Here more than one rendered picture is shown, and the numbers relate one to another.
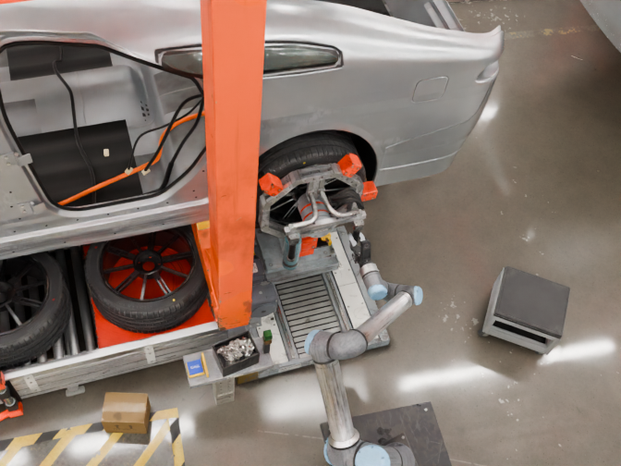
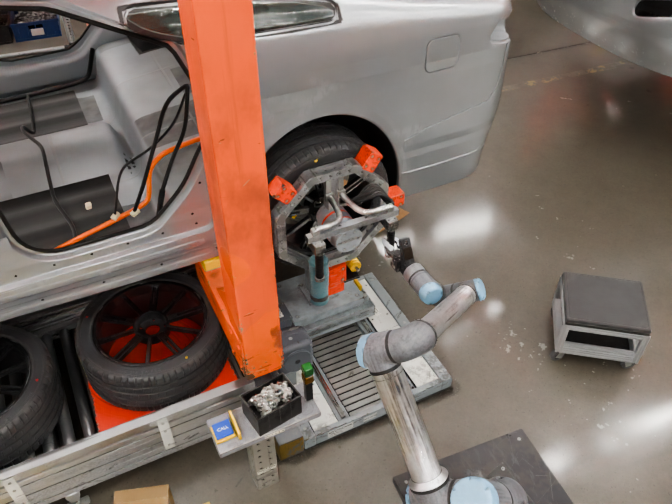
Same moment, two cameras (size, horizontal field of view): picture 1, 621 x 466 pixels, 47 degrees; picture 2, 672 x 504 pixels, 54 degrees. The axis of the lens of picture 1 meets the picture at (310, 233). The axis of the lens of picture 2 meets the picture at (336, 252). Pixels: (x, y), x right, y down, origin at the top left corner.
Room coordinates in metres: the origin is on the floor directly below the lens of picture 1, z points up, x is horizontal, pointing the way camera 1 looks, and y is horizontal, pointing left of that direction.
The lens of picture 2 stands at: (-0.06, 0.03, 2.74)
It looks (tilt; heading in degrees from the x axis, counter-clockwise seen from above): 43 degrees down; 359
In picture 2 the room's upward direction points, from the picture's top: straight up
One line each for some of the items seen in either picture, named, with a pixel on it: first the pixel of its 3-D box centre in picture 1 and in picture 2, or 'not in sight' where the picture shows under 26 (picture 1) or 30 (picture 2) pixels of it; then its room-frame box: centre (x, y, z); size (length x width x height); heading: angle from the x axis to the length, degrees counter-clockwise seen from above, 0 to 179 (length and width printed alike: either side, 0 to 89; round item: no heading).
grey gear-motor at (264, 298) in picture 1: (253, 285); (280, 339); (2.02, 0.27, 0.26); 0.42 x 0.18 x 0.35; 26
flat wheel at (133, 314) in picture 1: (149, 270); (154, 337); (1.93, 0.84, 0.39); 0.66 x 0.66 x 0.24
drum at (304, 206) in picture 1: (314, 214); (338, 226); (2.16, -0.01, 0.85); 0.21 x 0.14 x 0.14; 26
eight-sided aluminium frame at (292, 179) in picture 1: (310, 203); (331, 217); (2.22, 0.02, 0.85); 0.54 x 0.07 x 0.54; 116
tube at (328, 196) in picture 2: (302, 205); (322, 207); (2.07, 0.06, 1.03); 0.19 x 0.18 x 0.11; 26
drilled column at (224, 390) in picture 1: (223, 380); (261, 451); (1.45, 0.33, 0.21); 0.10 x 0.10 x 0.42; 26
